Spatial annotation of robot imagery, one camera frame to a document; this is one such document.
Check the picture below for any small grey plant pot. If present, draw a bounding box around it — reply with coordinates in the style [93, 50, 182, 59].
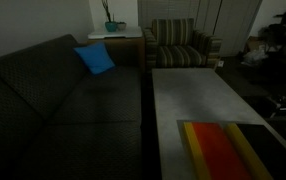
[117, 22, 127, 31]

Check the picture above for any striped armchair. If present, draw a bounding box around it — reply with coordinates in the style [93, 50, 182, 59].
[143, 18, 222, 71]

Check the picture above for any black book yellow spine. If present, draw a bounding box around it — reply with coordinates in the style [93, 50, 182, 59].
[224, 123, 286, 180]

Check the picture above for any dark clutter pile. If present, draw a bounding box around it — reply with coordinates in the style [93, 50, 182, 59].
[241, 2, 286, 118]

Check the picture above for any wooden side table white top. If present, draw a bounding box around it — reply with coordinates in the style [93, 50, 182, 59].
[86, 26, 145, 72]

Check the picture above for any red book yellow spine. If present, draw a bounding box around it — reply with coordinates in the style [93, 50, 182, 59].
[183, 122, 252, 180]

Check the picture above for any blue throw pillow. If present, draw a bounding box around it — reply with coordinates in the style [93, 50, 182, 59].
[74, 42, 115, 74]

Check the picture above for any dark grey fabric sofa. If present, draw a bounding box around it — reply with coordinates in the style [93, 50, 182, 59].
[0, 34, 143, 180]

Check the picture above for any teal plant pot with twigs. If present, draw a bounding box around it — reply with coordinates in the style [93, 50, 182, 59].
[101, 0, 117, 32]

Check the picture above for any grey coffee table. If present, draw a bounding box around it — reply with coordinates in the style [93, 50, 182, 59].
[152, 68, 286, 180]

